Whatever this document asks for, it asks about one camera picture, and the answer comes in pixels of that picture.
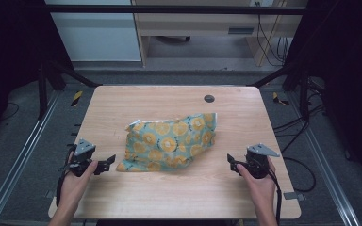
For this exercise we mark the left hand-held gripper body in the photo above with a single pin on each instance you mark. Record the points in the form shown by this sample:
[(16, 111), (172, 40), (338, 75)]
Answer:
[(82, 150)]

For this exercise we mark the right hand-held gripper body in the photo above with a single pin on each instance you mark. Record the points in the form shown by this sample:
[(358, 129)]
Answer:
[(257, 163)]

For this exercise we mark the teal cloth with orange print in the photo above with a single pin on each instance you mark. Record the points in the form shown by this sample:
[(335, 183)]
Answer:
[(166, 142)]

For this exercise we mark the person's right hand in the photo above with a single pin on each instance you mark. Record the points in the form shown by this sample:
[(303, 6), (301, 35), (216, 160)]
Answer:
[(260, 190)]

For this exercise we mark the person's left hand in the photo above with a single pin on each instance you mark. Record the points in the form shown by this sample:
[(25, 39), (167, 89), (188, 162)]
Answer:
[(72, 188)]

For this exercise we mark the yellow black floor tape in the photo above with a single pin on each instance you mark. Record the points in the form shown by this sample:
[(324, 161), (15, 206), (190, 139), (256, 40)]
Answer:
[(77, 98), (278, 99)]

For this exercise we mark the dark round table grommet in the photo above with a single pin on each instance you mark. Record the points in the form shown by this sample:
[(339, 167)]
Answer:
[(209, 98)]

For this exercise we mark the white cabinet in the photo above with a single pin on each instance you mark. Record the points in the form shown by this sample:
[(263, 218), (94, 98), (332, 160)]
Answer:
[(97, 37)]

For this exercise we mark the black curtain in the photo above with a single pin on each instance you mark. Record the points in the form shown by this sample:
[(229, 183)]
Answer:
[(9, 56), (348, 78)]

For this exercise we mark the light wooden desk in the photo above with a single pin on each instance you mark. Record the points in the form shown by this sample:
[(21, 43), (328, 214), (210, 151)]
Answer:
[(201, 23)]

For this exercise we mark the black metal crossbar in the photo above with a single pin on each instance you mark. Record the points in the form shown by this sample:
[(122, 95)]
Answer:
[(169, 9)]

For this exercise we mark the grey metal table bracket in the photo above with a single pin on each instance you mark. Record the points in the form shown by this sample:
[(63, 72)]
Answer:
[(293, 196), (49, 194)]

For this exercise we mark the aluminium floor rail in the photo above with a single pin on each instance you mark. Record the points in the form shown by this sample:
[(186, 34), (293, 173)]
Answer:
[(326, 166), (19, 160)]

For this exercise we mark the black metal frame stand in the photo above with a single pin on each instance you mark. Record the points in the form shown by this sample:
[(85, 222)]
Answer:
[(303, 91), (43, 91)]

